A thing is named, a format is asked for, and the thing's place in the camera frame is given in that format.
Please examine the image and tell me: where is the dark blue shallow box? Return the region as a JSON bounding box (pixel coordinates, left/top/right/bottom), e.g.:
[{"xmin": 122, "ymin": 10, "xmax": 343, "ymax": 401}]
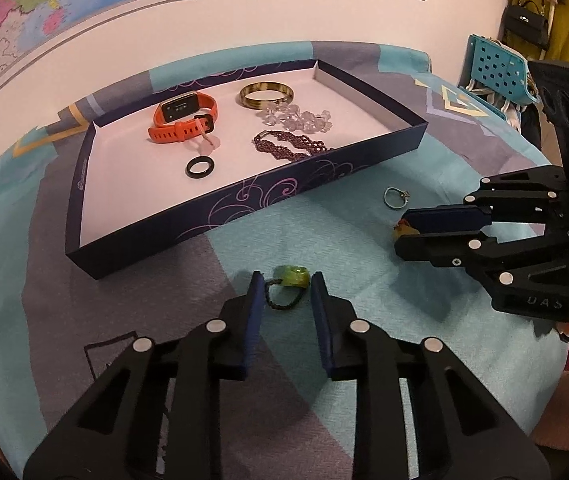
[{"xmin": 66, "ymin": 59, "xmax": 429, "ymax": 281}]

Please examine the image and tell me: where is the yellow green charm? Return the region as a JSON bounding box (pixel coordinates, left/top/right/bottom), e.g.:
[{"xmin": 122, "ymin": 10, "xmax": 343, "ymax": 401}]
[{"xmin": 391, "ymin": 222, "xmax": 420, "ymax": 241}]

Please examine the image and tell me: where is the colourful wall map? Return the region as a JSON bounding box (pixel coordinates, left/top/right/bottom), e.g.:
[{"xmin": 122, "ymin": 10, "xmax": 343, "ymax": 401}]
[{"xmin": 0, "ymin": 0, "xmax": 340, "ymax": 121}]

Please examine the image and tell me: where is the dark red bead bracelet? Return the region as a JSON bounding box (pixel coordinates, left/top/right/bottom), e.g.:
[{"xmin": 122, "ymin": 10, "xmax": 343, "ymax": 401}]
[{"xmin": 252, "ymin": 130, "xmax": 335, "ymax": 163}]

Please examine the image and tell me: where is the orange smart band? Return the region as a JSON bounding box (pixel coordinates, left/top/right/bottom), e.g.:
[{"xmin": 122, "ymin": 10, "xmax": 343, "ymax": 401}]
[{"xmin": 148, "ymin": 91, "xmax": 221, "ymax": 144}]

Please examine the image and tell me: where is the teal perforated plastic stool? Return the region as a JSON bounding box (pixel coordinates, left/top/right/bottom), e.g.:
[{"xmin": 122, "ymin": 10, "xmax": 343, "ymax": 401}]
[{"xmin": 464, "ymin": 34, "xmax": 540, "ymax": 108}]

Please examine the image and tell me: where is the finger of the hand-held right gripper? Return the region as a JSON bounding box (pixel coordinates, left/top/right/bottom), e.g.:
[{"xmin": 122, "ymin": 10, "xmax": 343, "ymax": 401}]
[
  {"xmin": 399, "ymin": 166, "xmax": 569, "ymax": 236},
  {"xmin": 394, "ymin": 231, "xmax": 569, "ymax": 303}
]

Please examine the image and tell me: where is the tortoiseshell bangle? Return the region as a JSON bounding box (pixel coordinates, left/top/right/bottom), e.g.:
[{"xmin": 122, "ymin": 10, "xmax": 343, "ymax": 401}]
[{"xmin": 238, "ymin": 80, "xmax": 294, "ymax": 111}]

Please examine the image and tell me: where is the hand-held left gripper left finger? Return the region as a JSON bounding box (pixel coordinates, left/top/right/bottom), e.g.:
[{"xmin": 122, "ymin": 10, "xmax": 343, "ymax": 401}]
[{"xmin": 23, "ymin": 270, "xmax": 265, "ymax": 480}]

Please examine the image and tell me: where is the silver ring with stone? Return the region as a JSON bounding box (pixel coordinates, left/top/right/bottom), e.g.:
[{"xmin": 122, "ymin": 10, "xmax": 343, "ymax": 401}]
[{"xmin": 383, "ymin": 186, "xmax": 410, "ymax": 209}]

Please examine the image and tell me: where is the black handbag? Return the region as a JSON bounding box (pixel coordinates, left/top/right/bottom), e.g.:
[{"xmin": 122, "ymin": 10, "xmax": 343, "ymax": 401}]
[{"xmin": 501, "ymin": 2, "xmax": 550, "ymax": 51}]

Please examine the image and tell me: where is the black ring green stone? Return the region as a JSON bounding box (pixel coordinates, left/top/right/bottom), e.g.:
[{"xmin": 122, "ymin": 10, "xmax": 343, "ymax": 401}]
[{"xmin": 263, "ymin": 265, "xmax": 311, "ymax": 311}]

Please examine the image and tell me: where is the clear crystal bracelet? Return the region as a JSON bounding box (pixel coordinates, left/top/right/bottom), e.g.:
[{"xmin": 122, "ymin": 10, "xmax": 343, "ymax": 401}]
[{"xmin": 259, "ymin": 101, "xmax": 334, "ymax": 135}]

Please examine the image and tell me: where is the teal and grey printed blanket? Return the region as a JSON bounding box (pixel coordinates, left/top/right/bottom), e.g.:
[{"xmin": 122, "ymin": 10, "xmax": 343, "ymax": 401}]
[{"xmin": 0, "ymin": 40, "xmax": 569, "ymax": 480}]

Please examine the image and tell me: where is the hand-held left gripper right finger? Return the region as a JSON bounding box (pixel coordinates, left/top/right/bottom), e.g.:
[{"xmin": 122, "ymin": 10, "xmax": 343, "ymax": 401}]
[{"xmin": 311, "ymin": 271, "xmax": 550, "ymax": 480}]

